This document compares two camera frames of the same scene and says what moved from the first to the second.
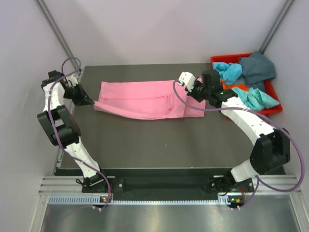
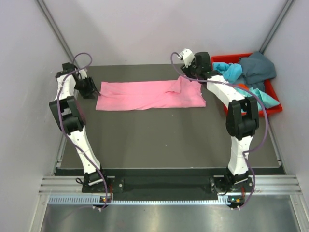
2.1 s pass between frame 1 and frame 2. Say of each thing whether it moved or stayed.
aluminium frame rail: stayed
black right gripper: moved
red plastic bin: stayed
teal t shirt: stayed
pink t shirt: moved
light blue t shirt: stayed
